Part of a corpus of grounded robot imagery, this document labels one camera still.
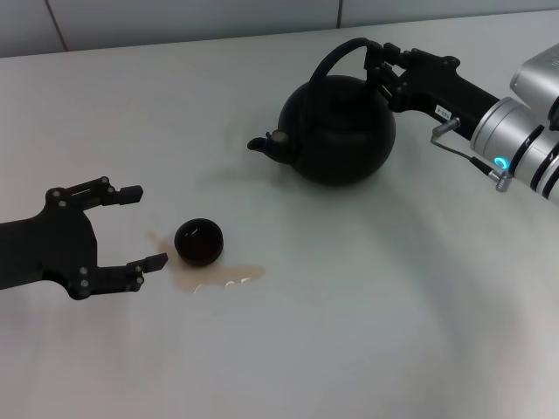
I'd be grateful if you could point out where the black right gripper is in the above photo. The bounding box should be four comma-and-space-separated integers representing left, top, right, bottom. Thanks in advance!
362, 42, 501, 141

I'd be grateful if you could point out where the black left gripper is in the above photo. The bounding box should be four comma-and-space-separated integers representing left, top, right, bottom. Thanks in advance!
0, 175, 169, 301

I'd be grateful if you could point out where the small black teacup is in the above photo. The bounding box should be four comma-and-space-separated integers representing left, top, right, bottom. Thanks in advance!
174, 217, 226, 266

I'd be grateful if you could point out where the black round teapot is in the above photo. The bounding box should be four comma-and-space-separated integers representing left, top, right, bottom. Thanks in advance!
246, 38, 397, 188

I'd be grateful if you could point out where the brown spilled tea puddle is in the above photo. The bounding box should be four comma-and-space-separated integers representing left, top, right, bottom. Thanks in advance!
146, 230, 266, 296

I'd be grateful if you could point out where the right gripper cable with plug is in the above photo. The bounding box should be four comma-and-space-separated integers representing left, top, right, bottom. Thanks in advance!
429, 117, 512, 193

